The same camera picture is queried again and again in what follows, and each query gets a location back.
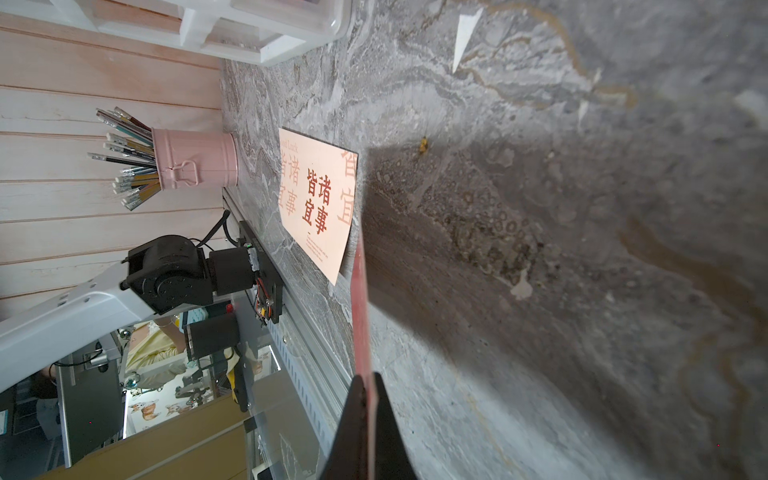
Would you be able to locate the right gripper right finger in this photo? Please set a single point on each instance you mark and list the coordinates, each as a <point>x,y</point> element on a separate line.
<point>391,461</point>

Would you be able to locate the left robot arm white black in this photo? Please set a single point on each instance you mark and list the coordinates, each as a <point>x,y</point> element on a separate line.
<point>160,277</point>

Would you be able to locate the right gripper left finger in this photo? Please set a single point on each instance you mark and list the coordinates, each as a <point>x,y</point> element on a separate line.
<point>348,458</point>

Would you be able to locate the bundle of pencils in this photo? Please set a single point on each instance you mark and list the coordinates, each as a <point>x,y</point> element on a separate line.
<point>130,145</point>

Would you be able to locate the pink metal pencil cup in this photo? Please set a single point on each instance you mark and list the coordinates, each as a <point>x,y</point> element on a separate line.
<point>199,160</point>

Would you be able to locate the aluminium front rail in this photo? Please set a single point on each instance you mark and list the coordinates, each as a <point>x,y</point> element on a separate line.
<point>296,386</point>

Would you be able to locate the beige postcard red characters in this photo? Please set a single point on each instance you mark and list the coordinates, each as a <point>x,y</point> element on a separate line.
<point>317,198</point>

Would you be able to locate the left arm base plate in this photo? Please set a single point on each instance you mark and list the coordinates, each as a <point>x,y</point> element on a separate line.
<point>267,292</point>

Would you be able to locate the white plastic drawer organizer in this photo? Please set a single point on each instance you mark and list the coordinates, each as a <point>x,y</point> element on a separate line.
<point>263,33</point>

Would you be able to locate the red postcard white characters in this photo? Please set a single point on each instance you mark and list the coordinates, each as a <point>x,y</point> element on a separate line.
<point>362,350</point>

